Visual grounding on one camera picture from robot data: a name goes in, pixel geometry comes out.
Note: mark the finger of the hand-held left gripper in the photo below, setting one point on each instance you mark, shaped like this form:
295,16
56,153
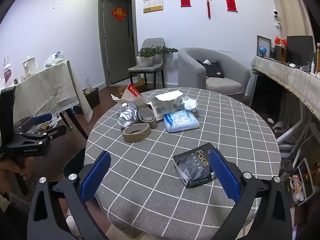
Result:
42,118
53,131

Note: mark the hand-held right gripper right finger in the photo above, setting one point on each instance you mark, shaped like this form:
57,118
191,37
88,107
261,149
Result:
223,177

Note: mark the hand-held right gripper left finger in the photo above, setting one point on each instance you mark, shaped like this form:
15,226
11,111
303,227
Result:
96,175

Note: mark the dark blue waste bin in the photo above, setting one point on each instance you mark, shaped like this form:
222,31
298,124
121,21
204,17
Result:
75,158

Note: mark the black plastic packet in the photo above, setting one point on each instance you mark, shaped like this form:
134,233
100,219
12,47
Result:
190,160

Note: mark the grey tape roll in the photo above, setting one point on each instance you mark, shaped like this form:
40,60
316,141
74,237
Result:
152,123

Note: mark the red and white carton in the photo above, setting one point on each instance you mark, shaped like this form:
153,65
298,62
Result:
132,91

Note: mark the white cardboard box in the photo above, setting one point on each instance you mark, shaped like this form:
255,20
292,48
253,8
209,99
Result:
162,107

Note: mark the person's left hand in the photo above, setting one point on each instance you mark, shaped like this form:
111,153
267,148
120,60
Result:
10,167

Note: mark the side table beige tablecloth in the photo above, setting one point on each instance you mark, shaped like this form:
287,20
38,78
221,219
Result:
50,87

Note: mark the black floor bin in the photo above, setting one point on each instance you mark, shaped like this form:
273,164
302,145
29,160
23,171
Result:
91,97

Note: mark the white kettle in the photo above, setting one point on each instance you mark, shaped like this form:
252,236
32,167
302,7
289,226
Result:
28,66

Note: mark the white bottle purple label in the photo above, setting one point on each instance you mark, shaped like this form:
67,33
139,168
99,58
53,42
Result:
7,75

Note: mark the clear plastic bottle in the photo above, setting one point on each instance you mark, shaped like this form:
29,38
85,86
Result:
88,83

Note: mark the white plastic bag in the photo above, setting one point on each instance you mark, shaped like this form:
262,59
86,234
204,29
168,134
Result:
53,58

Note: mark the round table grey checked tablecloth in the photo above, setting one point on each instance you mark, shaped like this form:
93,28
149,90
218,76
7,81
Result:
162,167

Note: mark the crumpled white paper ball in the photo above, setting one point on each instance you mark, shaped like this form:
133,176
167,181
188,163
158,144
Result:
127,116

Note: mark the blue white tissue pack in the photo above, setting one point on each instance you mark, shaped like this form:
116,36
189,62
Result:
180,121

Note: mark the flat cardboard box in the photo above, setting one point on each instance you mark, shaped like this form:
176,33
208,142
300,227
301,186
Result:
123,88

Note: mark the grey door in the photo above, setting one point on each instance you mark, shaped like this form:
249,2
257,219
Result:
117,55

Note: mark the black handbag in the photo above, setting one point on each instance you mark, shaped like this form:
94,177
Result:
211,70

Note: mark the potted plant white pot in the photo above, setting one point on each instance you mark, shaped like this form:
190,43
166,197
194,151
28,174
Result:
145,61

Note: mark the grey armchair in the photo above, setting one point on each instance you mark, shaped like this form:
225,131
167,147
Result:
190,65

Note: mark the shelf with beige fringed cloth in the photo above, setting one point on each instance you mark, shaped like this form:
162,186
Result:
287,76

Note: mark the red diamond door decoration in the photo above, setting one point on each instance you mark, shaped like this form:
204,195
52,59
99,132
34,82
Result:
118,14

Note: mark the grey dining chair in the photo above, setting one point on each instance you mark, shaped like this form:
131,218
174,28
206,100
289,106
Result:
152,43

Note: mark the small blue globe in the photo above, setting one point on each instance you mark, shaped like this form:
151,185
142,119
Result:
263,50

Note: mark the brown speaker box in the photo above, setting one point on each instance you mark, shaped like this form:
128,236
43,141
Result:
282,53

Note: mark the green potted plant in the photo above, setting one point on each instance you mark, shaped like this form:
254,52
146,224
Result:
165,50

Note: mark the white slim bottle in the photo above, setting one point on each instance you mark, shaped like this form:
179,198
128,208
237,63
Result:
313,66

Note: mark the small red flags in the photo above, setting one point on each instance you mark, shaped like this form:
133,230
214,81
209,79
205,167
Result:
278,40

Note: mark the black monitor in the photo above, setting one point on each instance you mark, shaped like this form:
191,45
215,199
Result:
300,50

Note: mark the picture frame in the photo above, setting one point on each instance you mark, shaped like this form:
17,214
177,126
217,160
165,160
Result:
261,42

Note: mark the wall calendar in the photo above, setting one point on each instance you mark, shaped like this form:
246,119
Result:
152,2

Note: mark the white security camera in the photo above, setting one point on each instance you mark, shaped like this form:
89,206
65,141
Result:
275,15

